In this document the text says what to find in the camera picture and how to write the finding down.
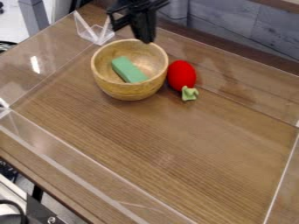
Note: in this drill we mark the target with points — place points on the red plush strawberry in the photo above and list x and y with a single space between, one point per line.
182 79

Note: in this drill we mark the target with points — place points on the clear acrylic corner bracket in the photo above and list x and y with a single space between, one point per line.
97 34

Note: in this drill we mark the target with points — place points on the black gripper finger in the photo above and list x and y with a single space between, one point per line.
143 24

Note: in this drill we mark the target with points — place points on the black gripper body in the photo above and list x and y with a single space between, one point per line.
122 10

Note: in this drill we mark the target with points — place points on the brown wooden bowl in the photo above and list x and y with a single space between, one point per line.
147 56

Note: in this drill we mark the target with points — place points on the clear acrylic tray wall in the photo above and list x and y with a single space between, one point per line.
159 161

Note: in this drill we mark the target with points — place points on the black table leg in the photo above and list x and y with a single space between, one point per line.
38 193

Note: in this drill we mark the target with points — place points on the green rectangular stick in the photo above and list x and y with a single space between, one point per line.
129 72

